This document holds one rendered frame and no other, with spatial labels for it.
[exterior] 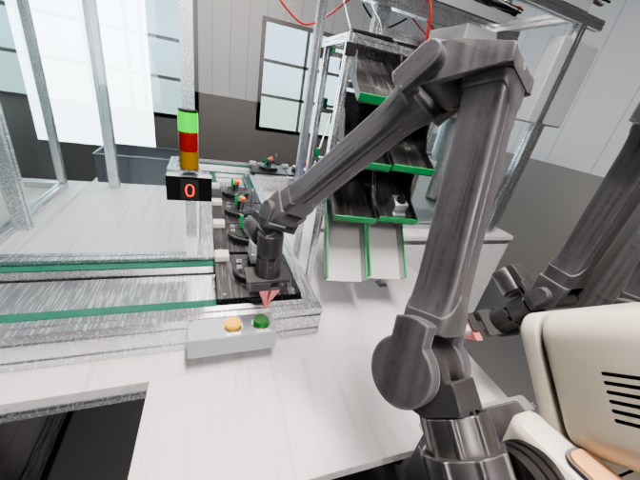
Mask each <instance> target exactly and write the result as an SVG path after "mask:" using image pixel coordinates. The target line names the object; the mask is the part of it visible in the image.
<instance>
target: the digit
mask: <svg viewBox="0 0 640 480"><path fill-rule="evenodd" d="M180 193H181V199H194V200H199V189H198V180H193V179H180Z"/></svg>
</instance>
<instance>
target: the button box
mask: <svg viewBox="0 0 640 480"><path fill-rule="evenodd" d="M263 314H265V315H267V316H268V318H269V324H268V325H267V326H266V327H264V328H258V327H256V326H254V325H253V318H254V316H256V315H258V314H253V315H243V316H233V317H237V318H239V319H240V320H241V327H240V329H238V330H227V329H226V328H225V321H226V320H227V319H228V318H229V317H223V318H213V319H203V320H193V321H188V328H187V358H188V359H193V358H200V357H207V356H213V355H220V354H228V353H235V352H241V351H248V350H261V349H268V348H274V345H275V337H276V327H275V324H274V321H273V317H272V314H271V313H263Z"/></svg>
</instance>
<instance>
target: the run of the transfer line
mask: <svg viewBox="0 0 640 480"><path fill-rule="evenodd" d="M195 174H207V175H211V177H215V180H216V183H230V184H231V178H233V183H234V180H235V179H239V180H240V184H244V187H245V180H246V174H247V180H250V179H251V178H253V179H254V178H257V179H258V181H259V183H260V185H261V187H262V189H263V190H275V191H277V190H278V189H280V190H282V189H283V188H284V187H285V186H286V185H288V184H289V183H291V182H293V181H294V176H283V175H270V174H258V173H255V174H254V175H253V173H252V171H251V169H250V163H242V162H231V161H221V160H210V159H200V158H199V172H196V173H195Z"/></svg>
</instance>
